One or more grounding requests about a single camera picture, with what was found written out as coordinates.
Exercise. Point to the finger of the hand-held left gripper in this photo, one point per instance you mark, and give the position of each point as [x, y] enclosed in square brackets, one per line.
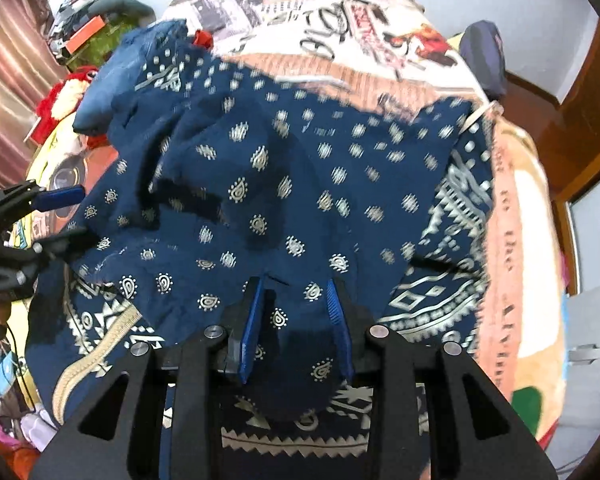
[57, 198]
[50, 247]

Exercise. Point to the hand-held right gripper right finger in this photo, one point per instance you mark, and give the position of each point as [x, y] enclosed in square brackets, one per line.
[339, 322]

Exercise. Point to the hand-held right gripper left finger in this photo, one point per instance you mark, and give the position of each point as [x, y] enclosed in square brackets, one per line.
[252, 330]

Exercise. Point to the navy patterned hooded garment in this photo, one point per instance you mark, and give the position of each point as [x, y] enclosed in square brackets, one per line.
[290, 185]

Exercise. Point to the red and yellow plush blanket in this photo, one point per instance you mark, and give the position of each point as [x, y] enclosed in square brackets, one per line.
[55, 105]

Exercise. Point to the blue jeans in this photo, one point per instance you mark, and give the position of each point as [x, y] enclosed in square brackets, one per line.
[100, 95]

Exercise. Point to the brown striped curtain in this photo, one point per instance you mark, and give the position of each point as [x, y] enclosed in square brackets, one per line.
[10, 60]

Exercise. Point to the green patterned cloth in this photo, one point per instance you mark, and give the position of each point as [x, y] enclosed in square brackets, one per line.
[111, 44]

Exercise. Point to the orange box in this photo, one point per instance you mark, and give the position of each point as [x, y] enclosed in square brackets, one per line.
[85, 35]

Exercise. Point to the pile of bags and papers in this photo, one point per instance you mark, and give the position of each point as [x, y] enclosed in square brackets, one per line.
[75, 7]

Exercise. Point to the grey cushion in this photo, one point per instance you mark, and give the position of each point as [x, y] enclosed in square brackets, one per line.
[125, 5]

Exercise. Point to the small red cloth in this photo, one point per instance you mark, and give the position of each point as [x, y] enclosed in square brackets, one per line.
[203, 39]

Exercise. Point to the printed blanket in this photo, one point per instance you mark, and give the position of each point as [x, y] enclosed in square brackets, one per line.
[330, 67]

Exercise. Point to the grey backpack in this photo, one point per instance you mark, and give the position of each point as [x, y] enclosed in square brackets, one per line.
[482, 55]

